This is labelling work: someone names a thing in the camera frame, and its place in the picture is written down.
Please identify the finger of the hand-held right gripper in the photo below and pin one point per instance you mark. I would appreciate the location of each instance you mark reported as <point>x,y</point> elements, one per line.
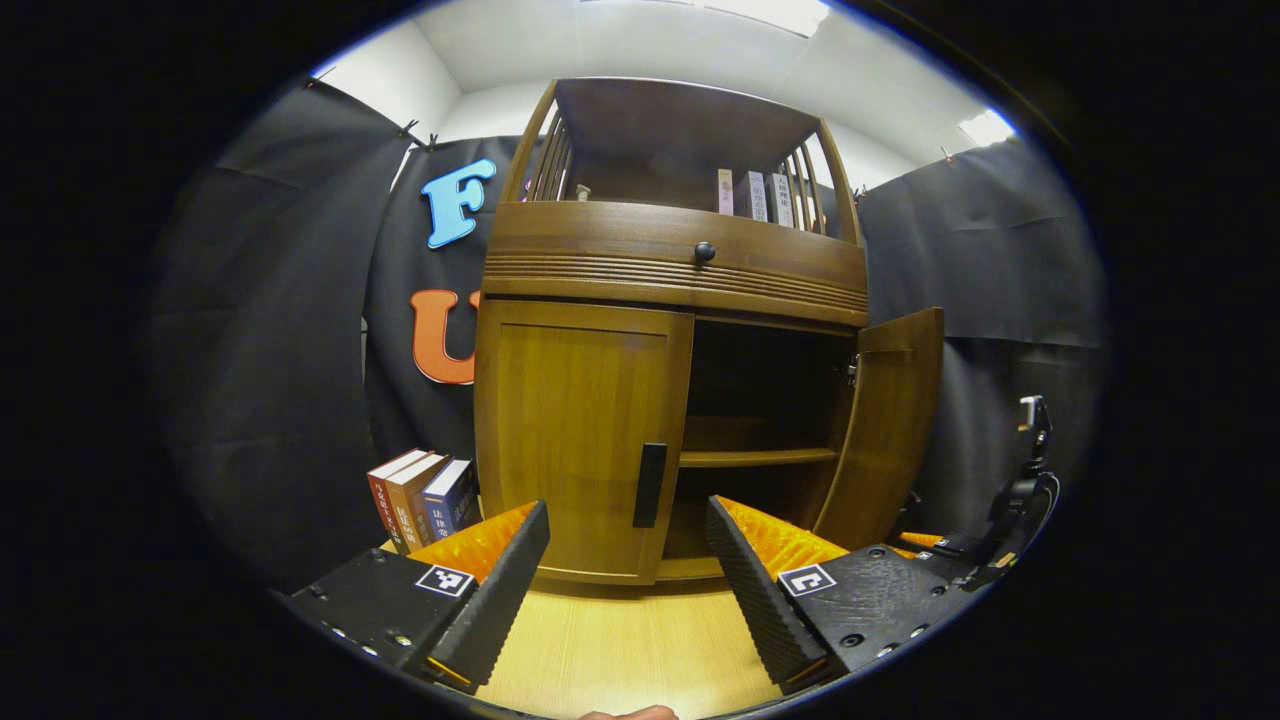
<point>920,541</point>

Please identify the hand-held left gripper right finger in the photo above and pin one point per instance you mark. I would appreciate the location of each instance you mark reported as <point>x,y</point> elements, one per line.
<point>760,600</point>

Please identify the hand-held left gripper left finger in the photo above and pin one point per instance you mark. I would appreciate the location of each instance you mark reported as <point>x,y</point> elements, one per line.
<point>505,590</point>

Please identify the wooden shoe cabinet door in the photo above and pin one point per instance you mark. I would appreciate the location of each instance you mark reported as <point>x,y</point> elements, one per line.
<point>570,430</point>
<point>890,430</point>

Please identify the wooden double-door shoe cabinet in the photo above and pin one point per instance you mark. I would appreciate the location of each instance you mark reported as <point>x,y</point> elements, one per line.
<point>680,130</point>

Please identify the wooden inner cabinet shelf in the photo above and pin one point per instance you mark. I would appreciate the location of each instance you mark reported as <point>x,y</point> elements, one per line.
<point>750,457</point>

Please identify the blue standing book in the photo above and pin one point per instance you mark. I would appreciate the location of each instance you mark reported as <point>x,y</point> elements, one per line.
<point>445,500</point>

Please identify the orange standing book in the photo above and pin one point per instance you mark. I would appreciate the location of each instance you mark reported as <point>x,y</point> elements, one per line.
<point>410,505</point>

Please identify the red standing book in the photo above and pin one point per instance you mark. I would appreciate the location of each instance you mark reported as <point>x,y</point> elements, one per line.
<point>385,500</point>

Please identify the black backdrop cloth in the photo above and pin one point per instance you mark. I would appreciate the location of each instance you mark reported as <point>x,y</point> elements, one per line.
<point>270,350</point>

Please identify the small ceiling light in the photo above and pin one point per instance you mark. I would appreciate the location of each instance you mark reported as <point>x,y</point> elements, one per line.
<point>985,127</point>

